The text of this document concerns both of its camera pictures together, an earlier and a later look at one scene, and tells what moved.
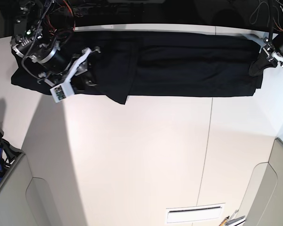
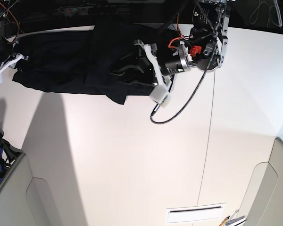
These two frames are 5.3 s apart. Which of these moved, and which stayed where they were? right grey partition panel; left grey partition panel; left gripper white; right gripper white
Moved: right gripper white; left gripper white
Stayed: left grey partition panel; right grey partition panel
